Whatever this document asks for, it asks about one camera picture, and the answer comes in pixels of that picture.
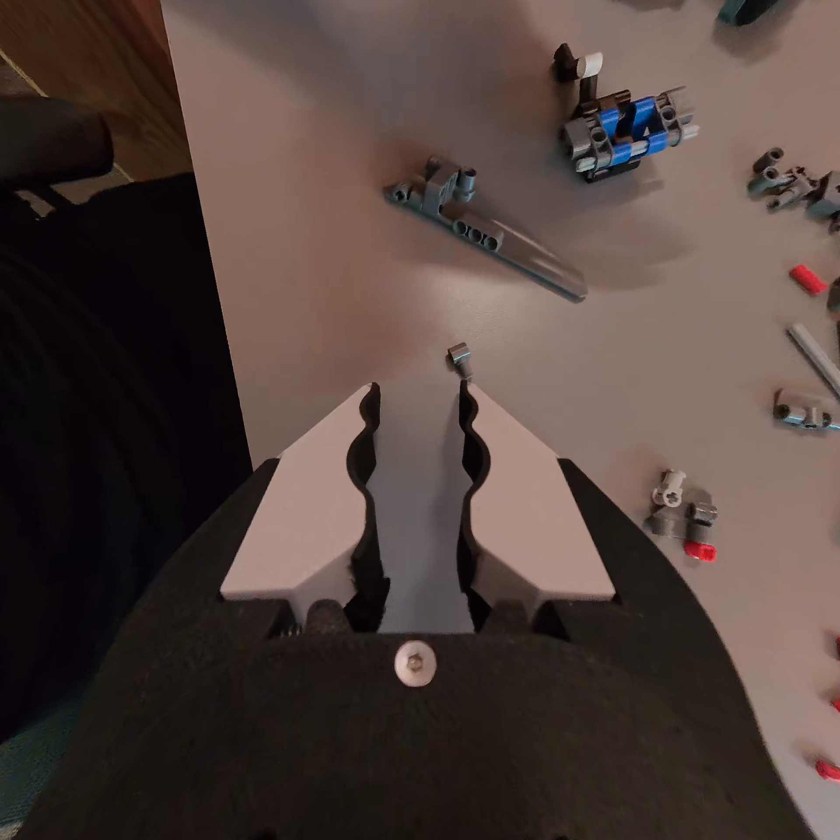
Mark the light grey lego connector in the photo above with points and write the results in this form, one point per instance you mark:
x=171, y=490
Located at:
x=669, y=489

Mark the partly built lego car chassis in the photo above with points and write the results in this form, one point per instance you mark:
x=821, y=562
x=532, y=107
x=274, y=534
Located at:
x=748, y=10

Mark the group of grey lego connectors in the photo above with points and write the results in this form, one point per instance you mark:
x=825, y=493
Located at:
x=771, y=177

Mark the small grey lego axle pin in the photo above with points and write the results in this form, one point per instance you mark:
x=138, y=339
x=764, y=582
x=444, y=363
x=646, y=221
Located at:
x=459, y=358

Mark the short grey lego beam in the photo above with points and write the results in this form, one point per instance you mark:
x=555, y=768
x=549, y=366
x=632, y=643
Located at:
x=797, y=408

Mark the grey pointed lego panel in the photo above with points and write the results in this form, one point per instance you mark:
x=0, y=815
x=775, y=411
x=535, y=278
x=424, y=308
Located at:
x=525, y=256

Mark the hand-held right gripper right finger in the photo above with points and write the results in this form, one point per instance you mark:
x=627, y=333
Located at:
x=538, y=525

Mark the blue lego engine block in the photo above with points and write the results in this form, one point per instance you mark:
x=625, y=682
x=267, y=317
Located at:
x=623, y=124

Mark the long grey lego axle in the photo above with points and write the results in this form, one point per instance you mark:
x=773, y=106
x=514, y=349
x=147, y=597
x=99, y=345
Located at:
x=817, y=354

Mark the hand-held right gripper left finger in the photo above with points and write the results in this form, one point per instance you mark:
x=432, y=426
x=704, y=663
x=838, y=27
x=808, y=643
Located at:
x=295, y=525

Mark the grey lego pin connector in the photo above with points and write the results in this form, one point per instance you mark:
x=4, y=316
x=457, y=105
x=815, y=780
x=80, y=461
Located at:
x=467, y=182

